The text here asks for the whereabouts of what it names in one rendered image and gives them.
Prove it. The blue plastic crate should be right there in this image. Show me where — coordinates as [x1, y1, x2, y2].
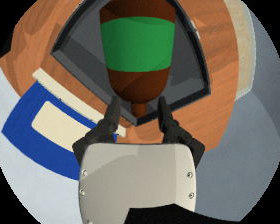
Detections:
[1, 81, 97, 181]

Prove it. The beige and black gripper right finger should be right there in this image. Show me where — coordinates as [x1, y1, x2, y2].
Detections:
[157, 96, 205, 170]

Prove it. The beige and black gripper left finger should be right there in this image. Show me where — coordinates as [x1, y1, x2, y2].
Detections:
[72, 96, 121, 166]

